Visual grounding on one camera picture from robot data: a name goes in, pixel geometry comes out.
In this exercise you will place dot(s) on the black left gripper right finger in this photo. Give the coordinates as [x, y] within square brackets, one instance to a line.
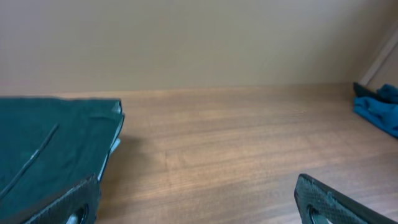
[318, 203]

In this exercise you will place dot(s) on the black shorts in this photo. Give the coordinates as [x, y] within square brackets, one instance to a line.
[48, 144]

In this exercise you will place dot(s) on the blue garment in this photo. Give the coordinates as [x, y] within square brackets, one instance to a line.
[379, 108]

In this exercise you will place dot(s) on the folded light blue jeans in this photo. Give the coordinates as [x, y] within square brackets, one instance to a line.
[115, 143]

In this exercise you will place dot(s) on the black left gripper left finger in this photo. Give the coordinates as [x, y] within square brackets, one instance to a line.
[81, 199]

